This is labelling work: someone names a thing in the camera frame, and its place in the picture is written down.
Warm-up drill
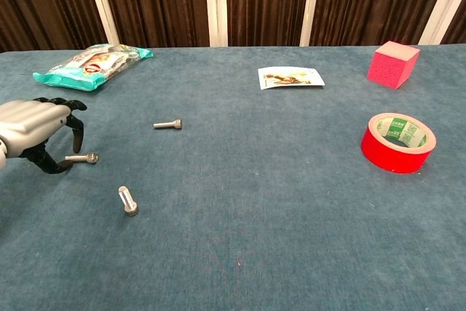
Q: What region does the white picture card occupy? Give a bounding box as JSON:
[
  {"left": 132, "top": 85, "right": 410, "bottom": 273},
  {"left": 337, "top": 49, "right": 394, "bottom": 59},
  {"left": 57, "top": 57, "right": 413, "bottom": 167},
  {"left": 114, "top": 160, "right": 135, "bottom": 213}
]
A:
[{"left": 257, "top": 66, "right": 325, "bottom": 90}]

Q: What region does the pink foam cube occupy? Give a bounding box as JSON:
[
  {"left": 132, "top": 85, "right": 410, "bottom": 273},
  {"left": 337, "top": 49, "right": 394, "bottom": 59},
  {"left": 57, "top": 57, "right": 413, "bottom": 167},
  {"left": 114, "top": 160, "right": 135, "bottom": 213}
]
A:
[{"left": 366, "top": 40, "right": 420, "bottom": 90}]

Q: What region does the red tape roll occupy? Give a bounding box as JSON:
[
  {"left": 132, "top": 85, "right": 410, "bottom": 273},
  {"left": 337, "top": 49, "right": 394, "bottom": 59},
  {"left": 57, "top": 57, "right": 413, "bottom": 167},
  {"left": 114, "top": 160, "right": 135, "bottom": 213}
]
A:
[{"left": 360, "top": 112, "right": 437, "bottom": 174}]

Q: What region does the teal snack bag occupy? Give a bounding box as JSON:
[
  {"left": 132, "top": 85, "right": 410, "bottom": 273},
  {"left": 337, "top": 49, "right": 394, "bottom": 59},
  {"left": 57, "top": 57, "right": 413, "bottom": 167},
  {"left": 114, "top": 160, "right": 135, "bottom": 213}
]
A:
[{"left": 31, "top": 44, "right": 154, "bottom": 92}]

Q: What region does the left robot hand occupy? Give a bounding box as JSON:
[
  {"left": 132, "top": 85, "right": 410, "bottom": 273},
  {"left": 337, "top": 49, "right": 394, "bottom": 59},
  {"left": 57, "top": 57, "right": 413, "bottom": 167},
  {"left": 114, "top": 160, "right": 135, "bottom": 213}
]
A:
[{"left": 0, "top": 97, "right": 88, "bottom": 176}]

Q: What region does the metal bolt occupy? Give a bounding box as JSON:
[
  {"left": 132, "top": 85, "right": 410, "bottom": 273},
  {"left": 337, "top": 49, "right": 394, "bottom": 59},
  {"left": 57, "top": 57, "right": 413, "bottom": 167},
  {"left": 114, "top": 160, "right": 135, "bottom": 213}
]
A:
[
  {"left": 117, "top": 186, "right": 140, "bottom": 218},
  {"left": 64, "top": 152, "right": 100, "bottom": 165},
  {"left": 153, "top": 118, "right": 183, "bottom": 130}
]

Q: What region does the white frame post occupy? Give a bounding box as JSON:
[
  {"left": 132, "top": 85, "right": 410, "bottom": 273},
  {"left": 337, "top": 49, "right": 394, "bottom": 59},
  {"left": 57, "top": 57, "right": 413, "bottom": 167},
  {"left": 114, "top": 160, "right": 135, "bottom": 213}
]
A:
[
  {"left": 299, "top": 0, "right": 322, "bottom": 47},
  {"left": 82, "top": 0, "right": 121, "bottom": 49},
  {"left": 417, "top": 0, "right": 466, "bottom": 46},
  {"left": 203, "top": 0, "right": 229, "bottom": 48}
]

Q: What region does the blue felt table cover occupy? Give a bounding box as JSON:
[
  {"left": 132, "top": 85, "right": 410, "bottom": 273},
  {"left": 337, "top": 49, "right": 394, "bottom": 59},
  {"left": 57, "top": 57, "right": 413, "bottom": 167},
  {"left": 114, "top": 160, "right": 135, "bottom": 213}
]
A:
[{"left": 0, "top": 45, "right": 466, "bottom": 311}]

